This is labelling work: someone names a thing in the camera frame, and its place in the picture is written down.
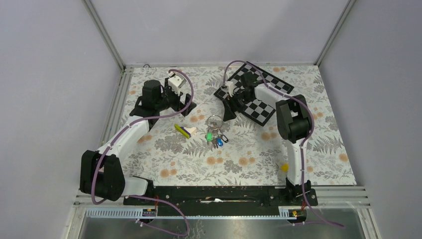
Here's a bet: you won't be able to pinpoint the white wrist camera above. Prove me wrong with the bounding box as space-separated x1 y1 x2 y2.
222 81 234 97
168 72 187 96

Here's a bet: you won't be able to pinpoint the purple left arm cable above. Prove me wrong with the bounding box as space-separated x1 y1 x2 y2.
91 68 195 238

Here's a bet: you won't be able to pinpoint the blue key tag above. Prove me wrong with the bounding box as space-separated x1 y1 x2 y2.
215 137 223 147

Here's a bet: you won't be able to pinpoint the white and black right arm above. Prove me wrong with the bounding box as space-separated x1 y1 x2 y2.
221 72 315 205

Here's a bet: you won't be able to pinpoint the black key tag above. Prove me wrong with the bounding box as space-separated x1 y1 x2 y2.
219 134 228 143

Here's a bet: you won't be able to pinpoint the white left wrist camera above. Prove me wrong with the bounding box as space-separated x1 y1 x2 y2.
168 72 187 96

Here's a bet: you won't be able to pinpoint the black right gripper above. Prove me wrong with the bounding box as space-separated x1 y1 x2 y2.
222 91 254 122

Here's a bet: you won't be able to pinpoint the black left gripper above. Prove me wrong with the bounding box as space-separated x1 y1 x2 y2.
155 78 196 116

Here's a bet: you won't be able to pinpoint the yellow cube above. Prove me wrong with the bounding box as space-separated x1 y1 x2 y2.
280 163 289 172

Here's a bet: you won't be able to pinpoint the black and white chessboard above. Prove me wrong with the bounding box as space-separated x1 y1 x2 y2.
214 62 294 126

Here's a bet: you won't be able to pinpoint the aluminium frame rails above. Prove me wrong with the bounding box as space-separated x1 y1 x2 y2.
67 0 383 239

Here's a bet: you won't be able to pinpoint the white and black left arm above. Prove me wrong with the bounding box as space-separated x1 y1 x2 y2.
79 74 196 205

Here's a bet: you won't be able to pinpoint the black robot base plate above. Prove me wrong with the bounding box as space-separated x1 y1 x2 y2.
123 186 318 217

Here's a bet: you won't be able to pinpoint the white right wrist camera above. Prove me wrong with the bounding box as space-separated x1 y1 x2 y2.
222 81 234 97

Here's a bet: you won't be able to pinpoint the floral patterned table mat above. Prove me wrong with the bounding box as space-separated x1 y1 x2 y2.
122 64 356 186

